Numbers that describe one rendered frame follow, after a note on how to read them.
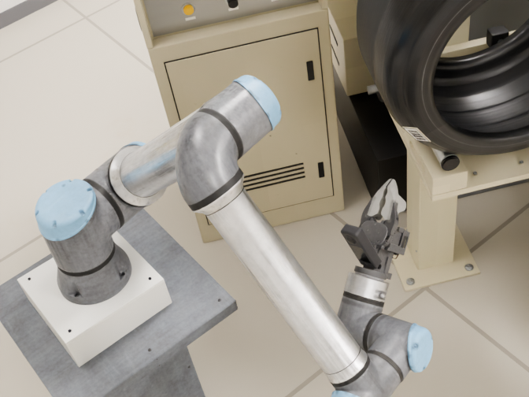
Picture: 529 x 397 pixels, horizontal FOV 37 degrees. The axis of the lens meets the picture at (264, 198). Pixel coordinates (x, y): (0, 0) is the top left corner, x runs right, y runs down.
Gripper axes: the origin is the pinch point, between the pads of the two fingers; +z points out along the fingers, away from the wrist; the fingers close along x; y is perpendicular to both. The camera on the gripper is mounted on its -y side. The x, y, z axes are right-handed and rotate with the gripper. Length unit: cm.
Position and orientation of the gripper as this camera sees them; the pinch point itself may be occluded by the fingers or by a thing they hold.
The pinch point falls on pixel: (389, 183)
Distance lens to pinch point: 173.9
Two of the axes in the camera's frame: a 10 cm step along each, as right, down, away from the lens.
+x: 6.7, 1.6, -7.3
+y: 6.9, 2.3, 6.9
